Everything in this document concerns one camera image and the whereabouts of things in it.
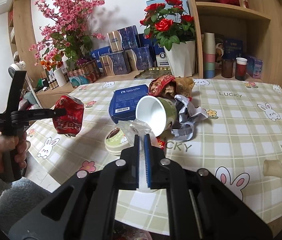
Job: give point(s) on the stack of pastel cups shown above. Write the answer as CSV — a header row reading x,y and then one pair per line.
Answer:
x,y
209,50

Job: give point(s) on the orange flower bunch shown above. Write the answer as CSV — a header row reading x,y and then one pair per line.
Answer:
x,y
52,62

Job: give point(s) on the blue gold gift box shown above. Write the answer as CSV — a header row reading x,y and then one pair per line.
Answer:
x,y
115,63

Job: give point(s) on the crumpled red snack bag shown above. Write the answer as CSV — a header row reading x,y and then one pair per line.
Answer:
x,y
168,86

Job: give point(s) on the red rose bouquet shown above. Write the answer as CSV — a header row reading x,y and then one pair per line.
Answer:
x,y
168,23

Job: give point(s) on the white cylindrical vase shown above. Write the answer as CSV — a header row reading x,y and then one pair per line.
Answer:
x,y
60,78

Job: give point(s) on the green tape roll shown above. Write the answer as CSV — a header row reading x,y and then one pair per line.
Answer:
x,y
115,141

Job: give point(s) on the white rose flower pot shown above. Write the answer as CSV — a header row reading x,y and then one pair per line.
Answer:
x,y
181,58

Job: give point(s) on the white desk fan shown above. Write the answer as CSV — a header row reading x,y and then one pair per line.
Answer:
x,y
21,65

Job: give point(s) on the blue coffee box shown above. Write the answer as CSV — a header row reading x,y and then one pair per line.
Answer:
x,y
124,102

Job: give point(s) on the dark drink cup white lid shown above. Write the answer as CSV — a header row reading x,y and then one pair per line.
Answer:
x,y
241,68

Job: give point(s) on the pink cherry blossom bouquet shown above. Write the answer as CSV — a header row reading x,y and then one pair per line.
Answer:
x,y
67,34

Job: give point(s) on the crumpled grey paper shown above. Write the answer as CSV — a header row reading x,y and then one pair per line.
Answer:
x,y
187,116

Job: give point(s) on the crushed red cola can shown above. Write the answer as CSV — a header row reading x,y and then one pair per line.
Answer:
x,y
70,112

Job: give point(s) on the left hand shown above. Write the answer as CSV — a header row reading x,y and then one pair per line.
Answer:
x,y
7,152

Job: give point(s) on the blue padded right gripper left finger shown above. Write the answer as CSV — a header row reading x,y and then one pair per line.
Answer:
x,y
135,160

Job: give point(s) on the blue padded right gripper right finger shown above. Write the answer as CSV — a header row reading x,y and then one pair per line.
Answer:
x,y
148,166

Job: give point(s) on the white green paper cup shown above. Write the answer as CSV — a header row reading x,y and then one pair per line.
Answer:
x,y
158,113

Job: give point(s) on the green foil tray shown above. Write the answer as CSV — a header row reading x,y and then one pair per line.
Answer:
x,y
153,73

